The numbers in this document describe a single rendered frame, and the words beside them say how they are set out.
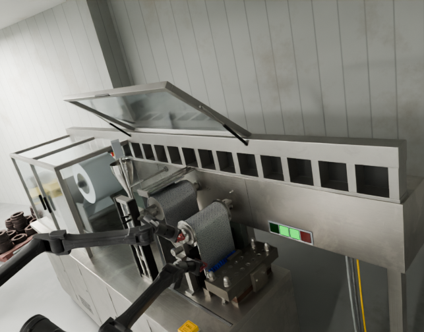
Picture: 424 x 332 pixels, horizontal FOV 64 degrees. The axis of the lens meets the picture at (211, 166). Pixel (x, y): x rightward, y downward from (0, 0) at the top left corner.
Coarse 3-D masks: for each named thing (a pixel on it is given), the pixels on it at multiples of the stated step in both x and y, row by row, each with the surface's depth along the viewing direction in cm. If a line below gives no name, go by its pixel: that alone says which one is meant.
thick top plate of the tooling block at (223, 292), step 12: (252, 252) 181; (264, 252) 179; (276, 252) 181; (228, 264) 176; (240, 264) 174; (252, 264) 172; (216, 276) 169; (228, 276) 167; (240, 276) 165; (216, 288) 162; (228, 288) 159; (240, 288) 163; (228, 300) 159
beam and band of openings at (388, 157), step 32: (96, 128) 293; (160, 160) 231; (192, 160) 211; (224, 160) 187; (256, 160) 163; (288, 160) 150; (320, 160) 137; (352, 160) 127; (384, 160) 118; (352, 192) 132; (384, 192) 126
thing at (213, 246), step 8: (216, 232) 176; (224, 232) 180; (208, 240) 173; (216, 240) 177; (224, 240) 181; (232, 240) 185; (200, 248) 170; (208, 248) 173; (216, 248) 177; (224, 248) 182; (232, 248) 186; (200, 256) 170; (208, 256) 174; (216, 256) 178; (224, 256) 182; (208, 264) 174; (216, 264) 179
